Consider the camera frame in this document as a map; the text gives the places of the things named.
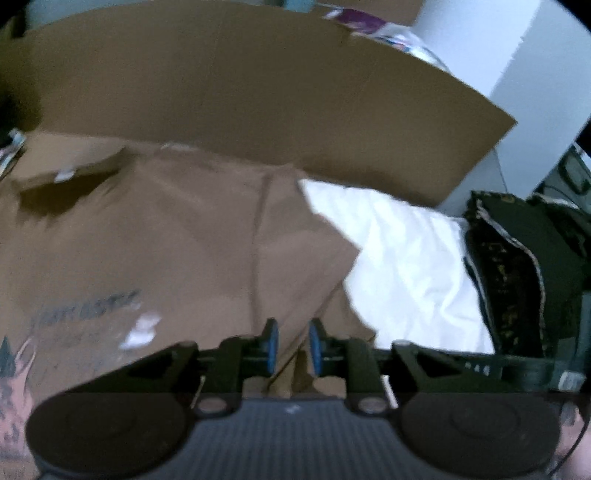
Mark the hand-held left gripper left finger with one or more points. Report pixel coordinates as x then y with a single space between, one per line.
270 344

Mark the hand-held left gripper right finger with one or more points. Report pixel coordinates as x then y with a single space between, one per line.
316 346

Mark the brown printed t-shirt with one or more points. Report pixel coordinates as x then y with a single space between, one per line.
161 240

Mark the dark patterned cushion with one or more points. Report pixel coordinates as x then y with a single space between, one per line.
508 277

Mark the white printed bed sheet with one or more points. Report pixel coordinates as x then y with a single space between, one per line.
406 267

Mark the black bag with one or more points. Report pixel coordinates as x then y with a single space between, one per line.
577 175

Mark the brown cardboard sheet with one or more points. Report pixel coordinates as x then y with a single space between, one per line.
231 92

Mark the clear plastic bag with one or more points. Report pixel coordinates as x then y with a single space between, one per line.
397 37

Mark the floral cloth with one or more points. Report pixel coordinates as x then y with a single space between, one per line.
9 152

